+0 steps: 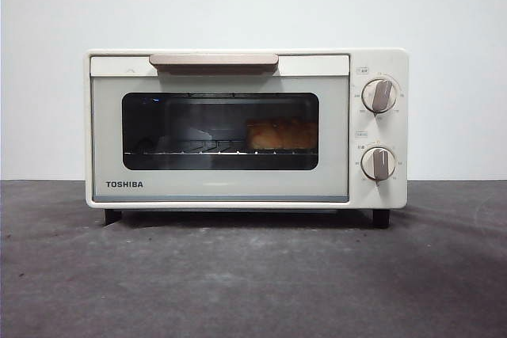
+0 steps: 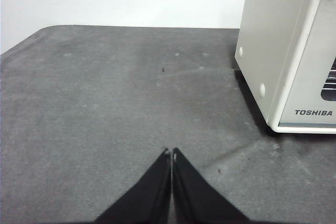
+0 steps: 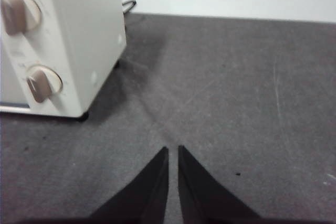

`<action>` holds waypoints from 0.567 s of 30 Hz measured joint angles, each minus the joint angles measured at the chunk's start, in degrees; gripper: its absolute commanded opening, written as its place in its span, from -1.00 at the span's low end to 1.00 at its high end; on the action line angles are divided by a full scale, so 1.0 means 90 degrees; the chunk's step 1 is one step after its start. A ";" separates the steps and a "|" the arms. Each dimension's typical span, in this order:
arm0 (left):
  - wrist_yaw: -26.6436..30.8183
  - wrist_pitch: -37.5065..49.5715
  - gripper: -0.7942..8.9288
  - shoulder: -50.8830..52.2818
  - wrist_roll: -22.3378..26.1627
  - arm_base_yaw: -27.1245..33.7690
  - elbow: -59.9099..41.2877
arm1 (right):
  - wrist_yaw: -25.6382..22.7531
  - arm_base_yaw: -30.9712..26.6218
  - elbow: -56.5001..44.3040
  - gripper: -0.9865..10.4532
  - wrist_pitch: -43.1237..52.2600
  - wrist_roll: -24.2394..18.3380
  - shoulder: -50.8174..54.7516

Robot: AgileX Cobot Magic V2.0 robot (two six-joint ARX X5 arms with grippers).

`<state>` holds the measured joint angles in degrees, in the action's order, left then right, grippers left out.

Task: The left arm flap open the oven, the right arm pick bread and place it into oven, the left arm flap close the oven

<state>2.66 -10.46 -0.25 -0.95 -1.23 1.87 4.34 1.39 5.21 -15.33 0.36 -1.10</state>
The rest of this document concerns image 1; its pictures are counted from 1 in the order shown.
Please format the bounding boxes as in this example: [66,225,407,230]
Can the golden brown bread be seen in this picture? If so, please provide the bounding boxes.
[246,116,318,152]

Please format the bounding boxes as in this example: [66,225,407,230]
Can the glass oven door with handle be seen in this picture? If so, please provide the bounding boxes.
[90,52,351,203]

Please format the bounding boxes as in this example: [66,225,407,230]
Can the small cream oven knob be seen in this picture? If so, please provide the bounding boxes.
[362,146,397,181]

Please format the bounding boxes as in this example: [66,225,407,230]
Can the cream Toshiba toaster oven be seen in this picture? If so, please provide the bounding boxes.
[83,47,410,230]

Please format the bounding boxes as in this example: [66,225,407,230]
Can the large cream oven knob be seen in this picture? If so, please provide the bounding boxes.
[363,78,398,114]

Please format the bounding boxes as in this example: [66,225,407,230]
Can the metal wire oven rack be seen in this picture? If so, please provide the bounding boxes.
[123,139,318,158]

